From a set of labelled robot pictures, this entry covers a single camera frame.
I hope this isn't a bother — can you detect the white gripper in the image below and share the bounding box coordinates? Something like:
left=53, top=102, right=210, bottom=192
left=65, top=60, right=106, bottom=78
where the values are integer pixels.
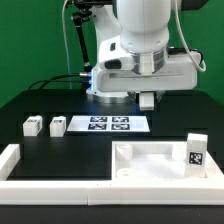
left=94, top=36, right=197, bottom=93

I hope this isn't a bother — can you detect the white square table top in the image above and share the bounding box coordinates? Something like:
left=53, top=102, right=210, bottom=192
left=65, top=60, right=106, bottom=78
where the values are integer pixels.
left=112, top=141, right=224, bottom=185

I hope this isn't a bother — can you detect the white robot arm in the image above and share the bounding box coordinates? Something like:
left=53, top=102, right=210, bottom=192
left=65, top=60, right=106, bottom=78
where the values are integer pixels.
left=87, top=0, right=208, bottom=103

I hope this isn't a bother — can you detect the white U-shaped obstacle fence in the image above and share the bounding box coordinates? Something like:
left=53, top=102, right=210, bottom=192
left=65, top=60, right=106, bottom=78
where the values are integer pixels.
left=0, top=144, right=224, bottom=205

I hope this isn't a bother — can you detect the white AprilTag base plate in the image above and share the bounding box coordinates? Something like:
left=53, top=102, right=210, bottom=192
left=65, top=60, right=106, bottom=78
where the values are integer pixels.
left=67, top=116, right=150, bottom=132

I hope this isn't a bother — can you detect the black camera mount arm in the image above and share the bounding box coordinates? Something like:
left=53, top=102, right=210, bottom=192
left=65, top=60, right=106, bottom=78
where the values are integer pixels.
left=71, top=0, right=112, bottom=72

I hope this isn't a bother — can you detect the black cable bundle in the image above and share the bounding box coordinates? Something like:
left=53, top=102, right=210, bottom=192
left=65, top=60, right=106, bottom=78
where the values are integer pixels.
left=27, top=73, right=91, bottom=91

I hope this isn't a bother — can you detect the white hanging cable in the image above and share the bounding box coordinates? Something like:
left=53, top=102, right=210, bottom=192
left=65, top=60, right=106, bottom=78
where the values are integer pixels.
left=61, top=0, right=74, bottom=90

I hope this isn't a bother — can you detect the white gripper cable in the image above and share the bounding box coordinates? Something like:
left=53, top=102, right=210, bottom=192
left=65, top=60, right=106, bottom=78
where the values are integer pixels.
left=172, top=0, right=207, bottom=73

